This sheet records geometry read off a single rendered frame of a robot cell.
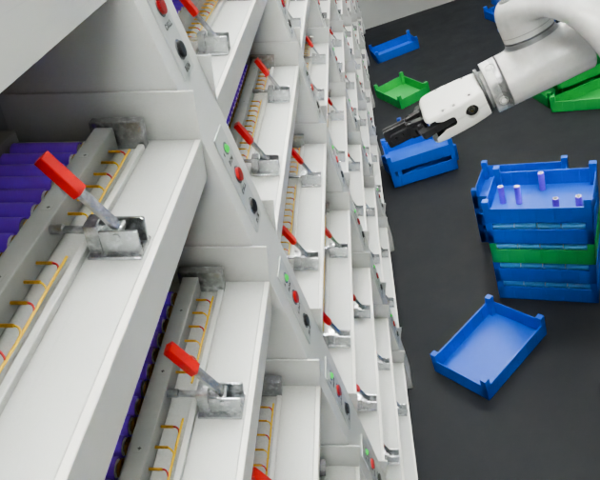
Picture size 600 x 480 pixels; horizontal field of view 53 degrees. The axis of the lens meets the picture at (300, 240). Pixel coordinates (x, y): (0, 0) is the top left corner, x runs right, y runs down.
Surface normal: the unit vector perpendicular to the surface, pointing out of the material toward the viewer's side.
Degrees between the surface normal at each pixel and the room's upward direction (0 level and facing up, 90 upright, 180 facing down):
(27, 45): 107
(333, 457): 90
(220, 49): 90
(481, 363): 0
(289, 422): 17
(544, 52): 73
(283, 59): 90
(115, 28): 90
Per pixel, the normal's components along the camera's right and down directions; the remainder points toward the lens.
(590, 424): -0.33, -0.77
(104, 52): -0.04, 0.59
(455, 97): -0.52, -0.63
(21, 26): 1.00, 0.00
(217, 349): -0.04, -0.80
